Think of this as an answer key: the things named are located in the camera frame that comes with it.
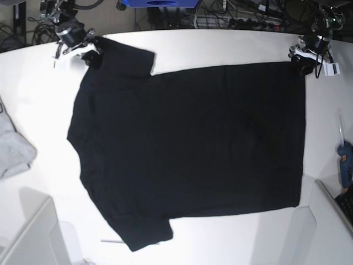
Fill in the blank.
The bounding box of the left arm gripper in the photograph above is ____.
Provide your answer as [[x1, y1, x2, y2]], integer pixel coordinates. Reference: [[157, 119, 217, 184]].
[[288, 28, 331, 62]]

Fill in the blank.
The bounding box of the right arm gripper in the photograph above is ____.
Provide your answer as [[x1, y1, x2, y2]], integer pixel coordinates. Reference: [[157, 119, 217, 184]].
[[54, 13, 95, 55]]

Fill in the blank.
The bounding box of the black T-shirt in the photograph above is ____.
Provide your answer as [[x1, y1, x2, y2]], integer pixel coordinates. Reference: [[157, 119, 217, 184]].
[[67, 38, 306, 251]]

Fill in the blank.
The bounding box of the blue box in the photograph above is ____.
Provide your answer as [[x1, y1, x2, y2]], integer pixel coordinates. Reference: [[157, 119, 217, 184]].
[[122, 0, 199, 8]]

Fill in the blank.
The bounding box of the blue glue gun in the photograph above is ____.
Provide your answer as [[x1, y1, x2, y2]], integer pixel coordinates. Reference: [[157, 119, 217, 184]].
[[336, 113, 352, 189]]

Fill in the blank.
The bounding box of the grey folded cloth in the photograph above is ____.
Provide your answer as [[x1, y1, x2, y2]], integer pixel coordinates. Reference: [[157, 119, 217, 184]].
[[1, 100, 37, 178]]

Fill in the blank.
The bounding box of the black keyboard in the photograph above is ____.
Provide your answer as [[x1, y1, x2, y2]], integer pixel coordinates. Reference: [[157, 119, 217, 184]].
[[334, 186, 352, 236]]

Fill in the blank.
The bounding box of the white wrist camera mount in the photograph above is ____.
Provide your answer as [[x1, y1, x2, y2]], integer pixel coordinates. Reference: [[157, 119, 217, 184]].
[[54, 49, 90, 70], [288, 46, 340, 78]]

